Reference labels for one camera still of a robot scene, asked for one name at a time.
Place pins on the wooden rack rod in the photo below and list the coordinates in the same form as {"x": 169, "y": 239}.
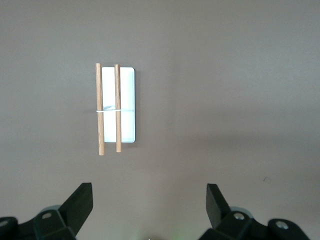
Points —
{"x": 100, "y": 125}
{"x": 117, "y": 130}

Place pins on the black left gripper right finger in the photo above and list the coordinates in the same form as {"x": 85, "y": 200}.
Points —
{"x": 225, "y": 220}

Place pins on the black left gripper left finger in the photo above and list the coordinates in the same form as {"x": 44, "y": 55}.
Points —
{"x": 67, "y": 215}

